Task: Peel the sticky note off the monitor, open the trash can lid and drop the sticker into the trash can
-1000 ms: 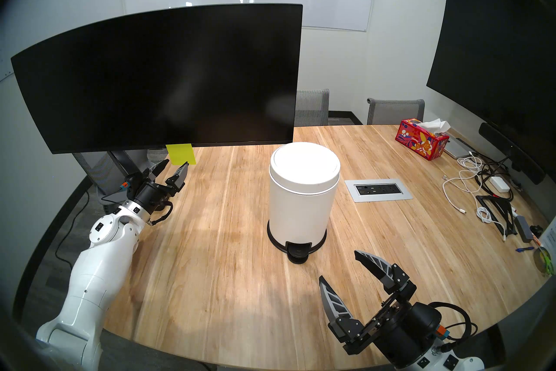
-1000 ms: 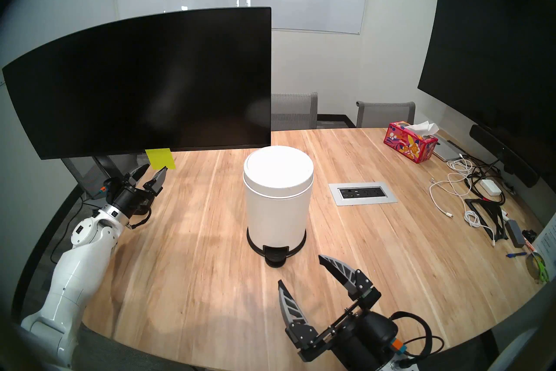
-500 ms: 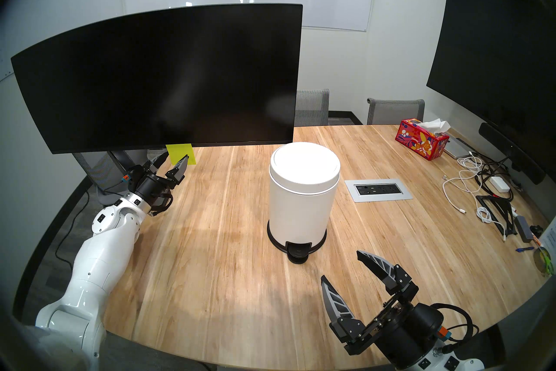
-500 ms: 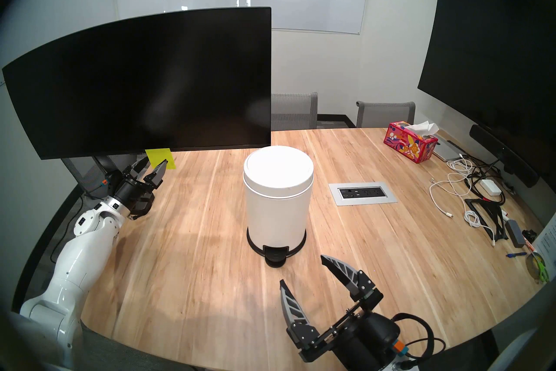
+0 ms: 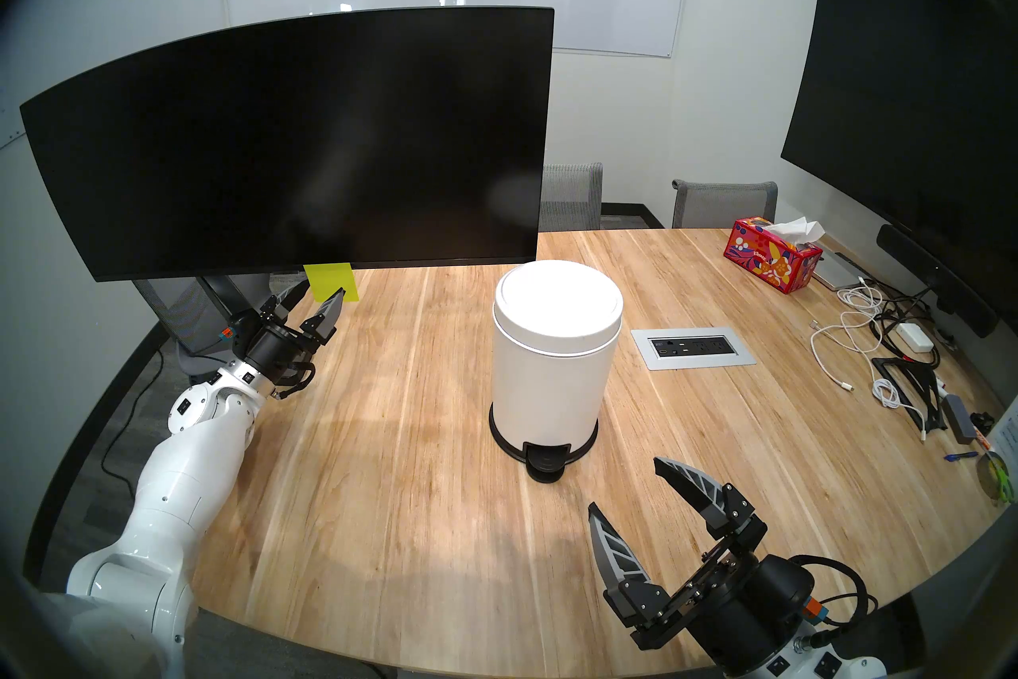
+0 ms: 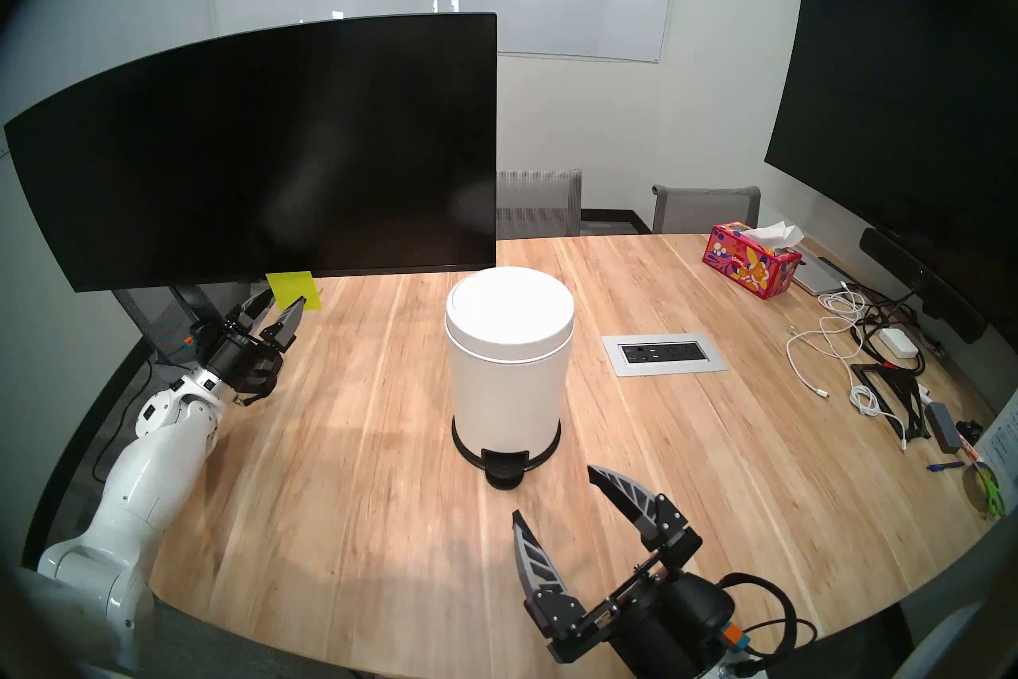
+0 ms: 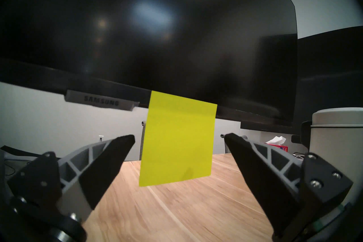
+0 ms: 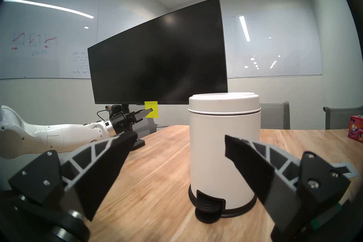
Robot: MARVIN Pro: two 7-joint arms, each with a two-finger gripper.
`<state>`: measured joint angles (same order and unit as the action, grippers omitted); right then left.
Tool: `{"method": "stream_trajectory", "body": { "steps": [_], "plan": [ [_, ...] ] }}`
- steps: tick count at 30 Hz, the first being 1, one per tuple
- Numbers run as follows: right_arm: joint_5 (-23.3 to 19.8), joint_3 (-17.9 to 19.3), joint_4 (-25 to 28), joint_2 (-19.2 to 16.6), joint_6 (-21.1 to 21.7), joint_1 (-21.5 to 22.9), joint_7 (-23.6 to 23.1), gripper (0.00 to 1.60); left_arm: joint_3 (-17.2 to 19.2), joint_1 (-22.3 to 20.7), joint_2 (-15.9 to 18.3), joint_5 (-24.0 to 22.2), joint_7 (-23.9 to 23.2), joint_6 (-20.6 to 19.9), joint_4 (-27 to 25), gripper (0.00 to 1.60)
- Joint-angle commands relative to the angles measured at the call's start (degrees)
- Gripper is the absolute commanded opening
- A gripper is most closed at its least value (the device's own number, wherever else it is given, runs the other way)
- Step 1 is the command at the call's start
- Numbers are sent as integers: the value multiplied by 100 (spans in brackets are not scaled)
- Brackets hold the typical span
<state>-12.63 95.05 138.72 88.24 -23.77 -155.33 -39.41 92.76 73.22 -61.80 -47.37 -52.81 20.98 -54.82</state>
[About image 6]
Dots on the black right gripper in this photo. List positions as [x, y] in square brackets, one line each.
[668, 622]

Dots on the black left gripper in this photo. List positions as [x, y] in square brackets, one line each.
[242, 363]

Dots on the yellow sticky note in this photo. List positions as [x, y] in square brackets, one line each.
[290, 287]

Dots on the white pedal trash can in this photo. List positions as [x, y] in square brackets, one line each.
[509, 375]

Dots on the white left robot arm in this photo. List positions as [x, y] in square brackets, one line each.
[143, 470]

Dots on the black curved desk monitor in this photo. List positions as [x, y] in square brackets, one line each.
[262, 152]

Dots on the silver table power outlet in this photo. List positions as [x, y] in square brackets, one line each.
[664, 354]

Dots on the red floral tissue box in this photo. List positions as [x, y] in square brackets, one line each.
[747, 264]

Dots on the black triangular stand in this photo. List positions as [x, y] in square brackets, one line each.
[903, 395]

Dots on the silver laptop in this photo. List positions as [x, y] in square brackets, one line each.
[819, 276]

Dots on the blue pen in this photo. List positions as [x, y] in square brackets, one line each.
[945, 466]

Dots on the white power adapter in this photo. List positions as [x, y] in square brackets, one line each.
[898, 342]

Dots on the grey power brick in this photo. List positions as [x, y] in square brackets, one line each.
[944, 427]

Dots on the tape roll with green scissors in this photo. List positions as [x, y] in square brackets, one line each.
[986, 490]

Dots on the white printed paper sign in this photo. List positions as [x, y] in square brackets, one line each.
[1004, 439]

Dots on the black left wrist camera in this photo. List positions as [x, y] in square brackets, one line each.
[203, 335]

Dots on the large black wall television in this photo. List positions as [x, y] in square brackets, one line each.
[883, 89]

